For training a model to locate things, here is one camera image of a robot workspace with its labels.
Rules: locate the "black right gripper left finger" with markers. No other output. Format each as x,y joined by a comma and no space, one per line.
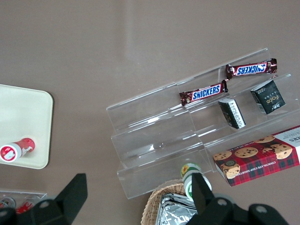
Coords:
70,199

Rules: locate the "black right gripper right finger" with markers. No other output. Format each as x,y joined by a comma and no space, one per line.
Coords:
211,208

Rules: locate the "aluminium foil tray stack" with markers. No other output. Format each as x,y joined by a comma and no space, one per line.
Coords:
173,211

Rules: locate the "light oval wicker basket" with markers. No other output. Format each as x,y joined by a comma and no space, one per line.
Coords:
152,201

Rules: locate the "beige plastic serving tray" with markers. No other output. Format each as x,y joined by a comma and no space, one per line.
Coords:
23,117

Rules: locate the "clear acrylic bottle rack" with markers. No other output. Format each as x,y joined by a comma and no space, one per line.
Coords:
35,195

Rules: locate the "green lidded yogurt cup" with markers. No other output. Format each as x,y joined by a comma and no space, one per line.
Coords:
187,173

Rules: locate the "red Coca-Cola bottle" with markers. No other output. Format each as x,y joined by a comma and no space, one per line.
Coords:
6,201
26,204

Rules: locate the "red tartan cookie box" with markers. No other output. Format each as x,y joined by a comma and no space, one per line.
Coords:
253,161

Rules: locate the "red lidded yogurt cup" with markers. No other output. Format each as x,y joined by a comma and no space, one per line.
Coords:
14,151

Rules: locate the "clear acrylic step shelf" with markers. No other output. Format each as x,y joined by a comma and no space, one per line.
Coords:
152,131
257,127

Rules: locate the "small black box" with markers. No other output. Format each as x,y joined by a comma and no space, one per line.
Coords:
232,113
269,97

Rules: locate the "Snickers chocolate bar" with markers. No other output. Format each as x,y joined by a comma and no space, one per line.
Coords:
204,93
250,69

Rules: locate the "brown paper table cover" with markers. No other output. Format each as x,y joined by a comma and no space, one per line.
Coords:
70,47

